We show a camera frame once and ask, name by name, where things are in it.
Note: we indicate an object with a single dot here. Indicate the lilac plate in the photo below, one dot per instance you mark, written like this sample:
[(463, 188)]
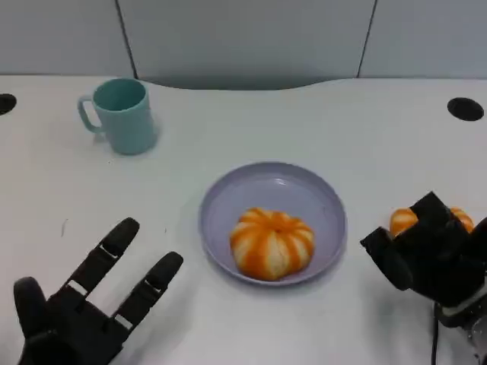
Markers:
[(274, 190)]

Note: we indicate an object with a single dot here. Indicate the orange white toy bread roll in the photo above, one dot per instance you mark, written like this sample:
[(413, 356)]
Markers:
[(272, 243), (403, 220)]

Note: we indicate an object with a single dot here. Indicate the pale green mug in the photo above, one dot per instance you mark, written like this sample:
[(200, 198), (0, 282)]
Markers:
[(123, 116)]

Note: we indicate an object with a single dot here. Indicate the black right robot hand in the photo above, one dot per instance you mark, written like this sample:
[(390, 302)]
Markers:
[(433, 258)]

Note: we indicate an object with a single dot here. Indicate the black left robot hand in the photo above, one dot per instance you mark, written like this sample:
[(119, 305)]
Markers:
[(76, 311)]

